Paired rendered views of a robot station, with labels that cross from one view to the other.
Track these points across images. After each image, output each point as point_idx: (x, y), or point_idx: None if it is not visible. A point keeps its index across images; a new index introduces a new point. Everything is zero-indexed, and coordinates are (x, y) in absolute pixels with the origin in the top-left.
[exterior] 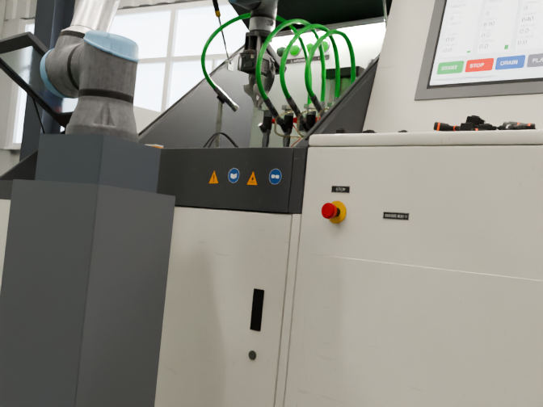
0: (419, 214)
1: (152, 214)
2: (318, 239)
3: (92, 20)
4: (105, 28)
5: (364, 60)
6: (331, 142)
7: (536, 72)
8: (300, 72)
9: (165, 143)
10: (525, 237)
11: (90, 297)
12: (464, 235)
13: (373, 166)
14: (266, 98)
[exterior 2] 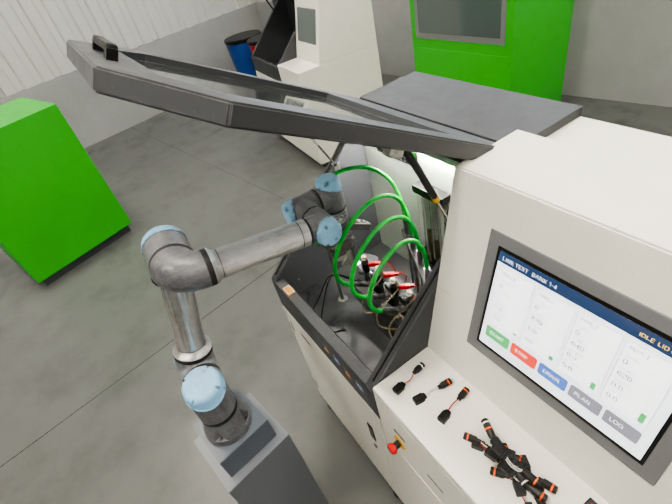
0: (449, 499)
1: (275, 457)
2: (393, 441)
3: (186, 348)
4: (198, 344)
5: (448, 186)
6: (386, 407)
7: (575, 406)
8: (398, 167)
9: (301, 259)
10: None
11: None
12: None
13: (416, 448)
14: None
